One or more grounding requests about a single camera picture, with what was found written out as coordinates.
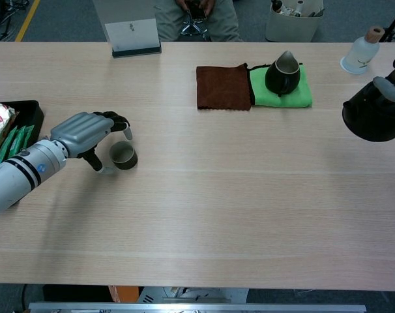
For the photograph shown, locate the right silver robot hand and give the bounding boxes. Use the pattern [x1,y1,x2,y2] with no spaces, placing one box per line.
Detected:
[373,48,395,107]

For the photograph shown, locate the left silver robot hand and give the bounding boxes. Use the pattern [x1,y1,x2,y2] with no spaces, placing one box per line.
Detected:
[50,110,134,175]

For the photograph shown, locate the black teapot with handle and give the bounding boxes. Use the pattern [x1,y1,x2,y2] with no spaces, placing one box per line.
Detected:
[342,65,395,143]

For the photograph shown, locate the dark green tea cup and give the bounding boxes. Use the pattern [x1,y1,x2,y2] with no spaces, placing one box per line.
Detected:
[109,140,139,171]

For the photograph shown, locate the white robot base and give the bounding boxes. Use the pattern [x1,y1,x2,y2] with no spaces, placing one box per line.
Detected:
[137,286,250,304]

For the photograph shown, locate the frosted bottle with wooden cap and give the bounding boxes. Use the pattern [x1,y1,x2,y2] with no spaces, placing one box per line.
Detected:
[340,26,386,76]

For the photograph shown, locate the black plastic tray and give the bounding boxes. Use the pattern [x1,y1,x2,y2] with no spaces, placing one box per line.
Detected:
[0,100,45,157]

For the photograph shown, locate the green tea packet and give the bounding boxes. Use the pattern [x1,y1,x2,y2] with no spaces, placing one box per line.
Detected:
[7,126,27,157]
[20,125,35,153]
[0,126,18,166]

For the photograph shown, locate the black tripod stand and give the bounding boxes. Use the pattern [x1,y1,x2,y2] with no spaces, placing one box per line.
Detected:
[379,5,395,43]

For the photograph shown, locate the green cloth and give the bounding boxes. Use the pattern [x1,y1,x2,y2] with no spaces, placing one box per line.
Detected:
[248,63,314,108]

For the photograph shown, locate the black pitcher with pale inside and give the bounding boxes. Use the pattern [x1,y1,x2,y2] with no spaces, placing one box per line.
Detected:
[265,50,303,97]

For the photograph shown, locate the card sign stand black base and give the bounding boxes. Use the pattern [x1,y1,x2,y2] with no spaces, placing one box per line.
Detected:
[92,0,162,59]

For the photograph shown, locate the beige storage bin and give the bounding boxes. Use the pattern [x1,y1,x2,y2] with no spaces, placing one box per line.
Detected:
[265,0,325,43]

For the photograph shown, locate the brown cloth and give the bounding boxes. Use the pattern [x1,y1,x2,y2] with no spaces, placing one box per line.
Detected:
[196,63,252,111]

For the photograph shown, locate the chrome chair base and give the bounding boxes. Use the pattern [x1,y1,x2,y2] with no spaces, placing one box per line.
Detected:
[180,18,209,36]

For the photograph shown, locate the smartphone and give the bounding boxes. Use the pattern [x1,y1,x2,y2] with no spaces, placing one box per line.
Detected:
[186,0,208,20]

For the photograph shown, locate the orange object under table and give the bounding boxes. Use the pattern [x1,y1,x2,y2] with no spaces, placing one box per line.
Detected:
[108,285,139,303]

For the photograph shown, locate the seated person in beige trousers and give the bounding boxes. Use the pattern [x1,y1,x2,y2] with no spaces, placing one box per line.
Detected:
[154,0,244,42]

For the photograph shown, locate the aluminium rail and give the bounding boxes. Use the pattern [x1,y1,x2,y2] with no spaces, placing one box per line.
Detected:
[28,302,367,313]

